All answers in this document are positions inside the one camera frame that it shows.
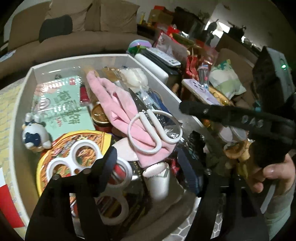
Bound purple power strip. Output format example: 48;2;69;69
182;79;222;106

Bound yellow checkered tablecloth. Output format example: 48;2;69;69
1;78;26;240

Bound gold lid jar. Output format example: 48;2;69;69
91;104;112;133

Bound green floral pillow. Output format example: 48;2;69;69
209;59;246;99

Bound white fluffy ball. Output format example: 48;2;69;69
120;68;149;93

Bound purple round lid container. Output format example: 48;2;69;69
127;39;152;55

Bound white tape dispenser rings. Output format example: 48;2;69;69
45;139;133;226

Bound cow figurine toy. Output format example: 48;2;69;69
22;113;52;153

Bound pink cloth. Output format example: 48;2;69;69
86;70;175;168

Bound white handled scissors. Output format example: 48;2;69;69
127;88;183;155

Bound red notebook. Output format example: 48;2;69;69
0;185;25;228

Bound green snack box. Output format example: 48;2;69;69
31;75;95;141

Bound brown sofa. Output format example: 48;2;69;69
1;1;146;83

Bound red lighter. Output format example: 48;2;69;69
80;84;90;104

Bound white storage box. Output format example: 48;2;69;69
9;54;202;226

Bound white remote control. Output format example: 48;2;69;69
146;47;181;67

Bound black cushion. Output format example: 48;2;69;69
39;15;73;43

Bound white cup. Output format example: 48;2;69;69
142;162;171;202

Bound white rectangular case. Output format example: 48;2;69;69
134;54;169;85

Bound person's right hand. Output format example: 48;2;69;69
247;154;295;196

